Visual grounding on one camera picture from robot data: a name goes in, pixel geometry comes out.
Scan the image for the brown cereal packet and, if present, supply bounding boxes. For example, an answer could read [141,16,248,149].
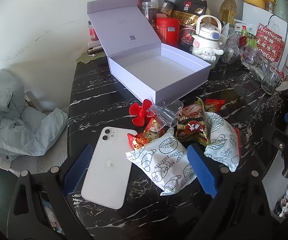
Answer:
[175,97,210,145]

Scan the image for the clear jar brown label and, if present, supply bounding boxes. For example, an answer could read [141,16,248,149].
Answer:
[142,2,159,23]

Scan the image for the light blue puffer jacket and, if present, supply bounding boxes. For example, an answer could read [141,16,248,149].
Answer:
[0,69,69,167]

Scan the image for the white paper bag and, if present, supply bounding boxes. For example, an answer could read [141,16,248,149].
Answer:
[242,2,288,75]

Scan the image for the white smartphone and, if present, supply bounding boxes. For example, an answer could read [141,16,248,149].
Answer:
[81,127,137,209]

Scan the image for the lavender gift box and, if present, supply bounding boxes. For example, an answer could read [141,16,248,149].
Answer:
[86,0,212,102]

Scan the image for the red candy packet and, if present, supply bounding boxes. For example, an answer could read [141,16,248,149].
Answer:
[204,99,226,112]
[127,120,169,150]

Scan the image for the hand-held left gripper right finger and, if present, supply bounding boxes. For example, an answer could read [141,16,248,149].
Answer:
[187,144,279,240]

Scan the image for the red tin canister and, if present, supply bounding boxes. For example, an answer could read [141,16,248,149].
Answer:
[156,17,180,47]

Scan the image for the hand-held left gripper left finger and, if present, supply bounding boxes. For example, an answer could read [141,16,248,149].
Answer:
[8,144,94,240]

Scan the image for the white pastry packet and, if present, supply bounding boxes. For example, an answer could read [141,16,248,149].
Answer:
[204,112,240,172]
[126,127,197,196]

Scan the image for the clear plastic bag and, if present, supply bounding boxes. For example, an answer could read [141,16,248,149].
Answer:
[221,31,241,63]

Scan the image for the green white snack packet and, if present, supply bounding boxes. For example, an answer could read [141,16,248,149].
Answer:
[234,22,256,47]

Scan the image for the black oat bag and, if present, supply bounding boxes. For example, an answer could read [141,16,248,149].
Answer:
[172,0,207,52]

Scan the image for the clear jar yellow snacks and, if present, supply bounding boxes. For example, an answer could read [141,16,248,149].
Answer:
[160,0,175,18]

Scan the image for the white cartoon water bottle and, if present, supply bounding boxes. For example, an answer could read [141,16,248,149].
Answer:
[192,14,225,63]

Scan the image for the glass cup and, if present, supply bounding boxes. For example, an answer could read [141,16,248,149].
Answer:
[261,67,283,95]

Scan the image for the green flower-shaped coaster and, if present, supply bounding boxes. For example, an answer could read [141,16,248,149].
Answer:
[75,52,108,64]

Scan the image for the mint green kettle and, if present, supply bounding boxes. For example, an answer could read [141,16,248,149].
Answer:
[274,0,288,22]

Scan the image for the small red-label bottle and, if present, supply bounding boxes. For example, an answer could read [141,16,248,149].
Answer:
[88,21,99,42]

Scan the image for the gold woven round mat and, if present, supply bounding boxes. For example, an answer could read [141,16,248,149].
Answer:
[219,0,238,22]

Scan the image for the red printed sign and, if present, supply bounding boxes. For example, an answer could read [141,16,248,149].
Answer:
[255,23,285,63]

